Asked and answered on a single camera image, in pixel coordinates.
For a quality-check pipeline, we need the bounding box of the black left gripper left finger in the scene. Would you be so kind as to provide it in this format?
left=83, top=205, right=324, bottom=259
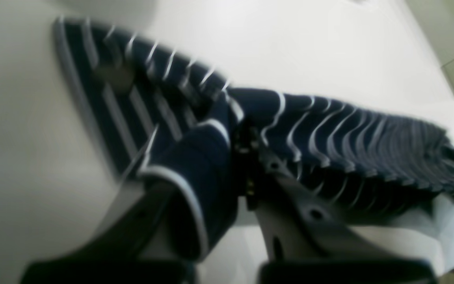
left=20, top=180, right=196, bottom=284

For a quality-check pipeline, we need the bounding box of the navy white striped t-shirt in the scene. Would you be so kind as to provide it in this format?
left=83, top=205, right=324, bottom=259
left=53, top=17, right=454, bottom=260

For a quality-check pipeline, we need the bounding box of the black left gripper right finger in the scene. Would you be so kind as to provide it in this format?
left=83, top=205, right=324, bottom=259
left=233, top=122, right=438, bottom=284

